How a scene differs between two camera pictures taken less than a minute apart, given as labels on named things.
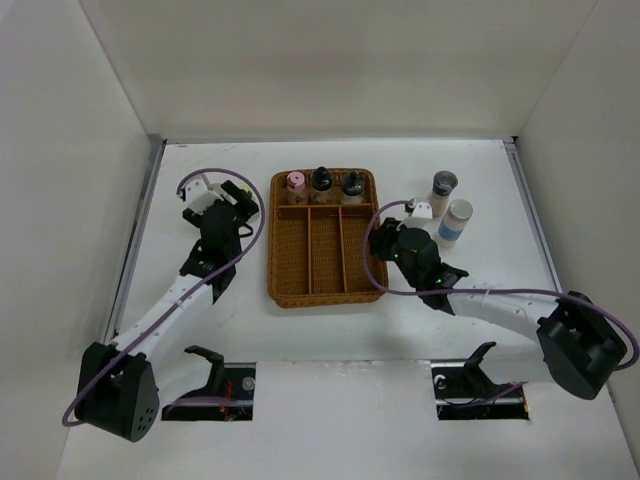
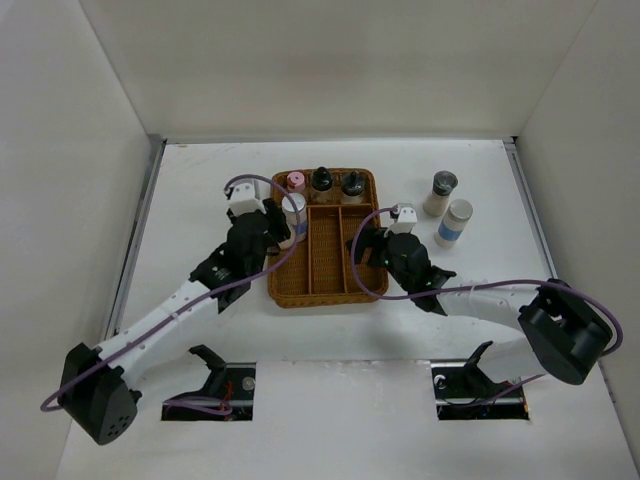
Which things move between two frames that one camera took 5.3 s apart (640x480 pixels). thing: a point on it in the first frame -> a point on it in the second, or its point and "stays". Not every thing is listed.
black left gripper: x=245 y=210 -> x=277 y=224
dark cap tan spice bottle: x=443 y=182 stays
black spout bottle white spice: x=352 y=187 stays
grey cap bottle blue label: x=453 y=223 stays
